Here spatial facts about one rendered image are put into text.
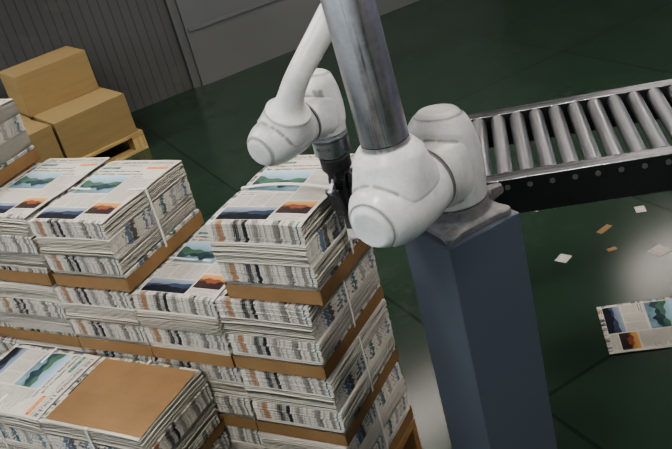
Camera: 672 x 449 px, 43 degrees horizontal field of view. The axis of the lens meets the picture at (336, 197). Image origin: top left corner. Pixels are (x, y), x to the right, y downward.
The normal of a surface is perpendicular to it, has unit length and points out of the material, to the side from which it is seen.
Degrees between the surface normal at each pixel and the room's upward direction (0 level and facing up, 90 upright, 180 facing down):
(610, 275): 0
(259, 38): 90
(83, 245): 90
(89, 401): 0
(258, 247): 90
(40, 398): 1
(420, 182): 84
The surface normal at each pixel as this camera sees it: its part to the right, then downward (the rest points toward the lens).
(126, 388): -0.23, -0.87
